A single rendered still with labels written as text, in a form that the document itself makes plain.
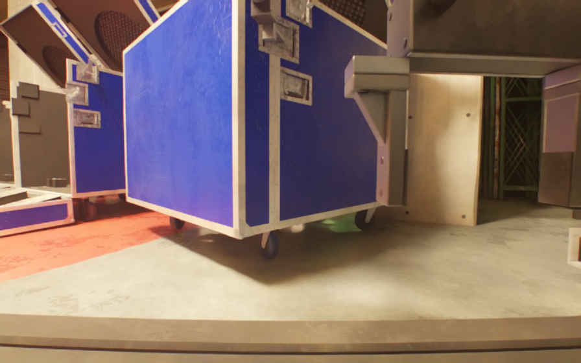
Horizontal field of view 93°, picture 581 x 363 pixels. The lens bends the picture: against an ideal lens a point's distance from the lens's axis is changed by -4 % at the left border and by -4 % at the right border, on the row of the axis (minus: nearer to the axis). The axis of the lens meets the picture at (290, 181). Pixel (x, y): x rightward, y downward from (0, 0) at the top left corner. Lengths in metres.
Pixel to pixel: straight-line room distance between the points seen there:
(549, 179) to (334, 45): 1.02
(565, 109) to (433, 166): 1.72
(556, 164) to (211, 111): 0.85
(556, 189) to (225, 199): 0.76
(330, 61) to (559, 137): 0.97
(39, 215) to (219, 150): 1.32
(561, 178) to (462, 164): 1.72
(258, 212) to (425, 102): 1.42
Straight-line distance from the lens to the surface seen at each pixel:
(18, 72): 5.41
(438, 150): 1.99
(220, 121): 0.91
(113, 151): 2.17
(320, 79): 1.12
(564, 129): 0.29
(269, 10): 0.77
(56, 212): 2.05
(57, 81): 4.13
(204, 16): 1.08
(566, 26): 0.28
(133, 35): 2.86
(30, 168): 2.90
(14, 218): 1.99
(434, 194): 2.00
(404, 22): 0.23
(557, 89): 0.30
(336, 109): 1.18
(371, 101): 0.22
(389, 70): 0.22
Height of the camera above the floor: 0.39
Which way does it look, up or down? 4 degrees down
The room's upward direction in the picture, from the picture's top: straight up
